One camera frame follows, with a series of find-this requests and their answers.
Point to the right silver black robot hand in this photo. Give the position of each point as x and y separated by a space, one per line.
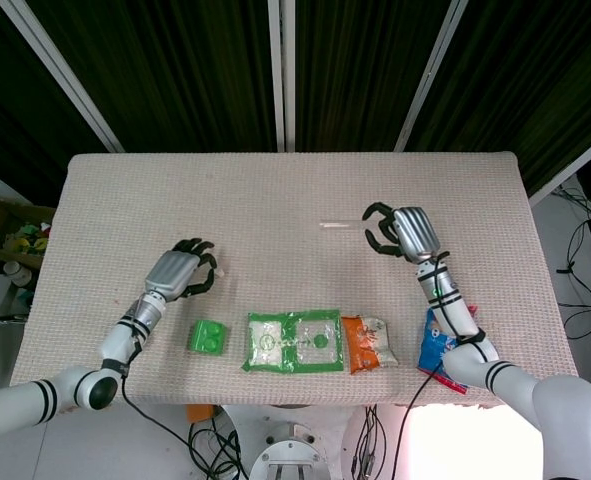
417 232

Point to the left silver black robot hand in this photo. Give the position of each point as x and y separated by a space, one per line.
172 272

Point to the clear glass test tube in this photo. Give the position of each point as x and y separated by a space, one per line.
340 226

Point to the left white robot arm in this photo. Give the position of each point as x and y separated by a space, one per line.
40 395

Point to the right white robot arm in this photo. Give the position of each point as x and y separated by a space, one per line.
565 400

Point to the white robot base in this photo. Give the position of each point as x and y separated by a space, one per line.
290 450

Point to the green toy building block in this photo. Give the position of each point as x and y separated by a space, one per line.
209 338

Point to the blue red snack bag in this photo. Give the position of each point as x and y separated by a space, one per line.
432 345

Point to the green clear plastic bag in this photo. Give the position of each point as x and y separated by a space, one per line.
267 342

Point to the orange white snack bag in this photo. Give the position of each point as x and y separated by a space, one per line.
362 345

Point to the beige waffle tablecloth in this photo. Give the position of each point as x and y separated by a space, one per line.
275 200

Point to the orange flat item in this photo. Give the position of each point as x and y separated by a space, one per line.
200 414

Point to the yellow green toys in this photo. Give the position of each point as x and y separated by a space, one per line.
25 242

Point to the small white bottle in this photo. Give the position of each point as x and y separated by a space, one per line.
16 272

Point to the dark green partition panel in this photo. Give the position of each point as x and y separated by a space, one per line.
5 100
540 75
175 70
355 65

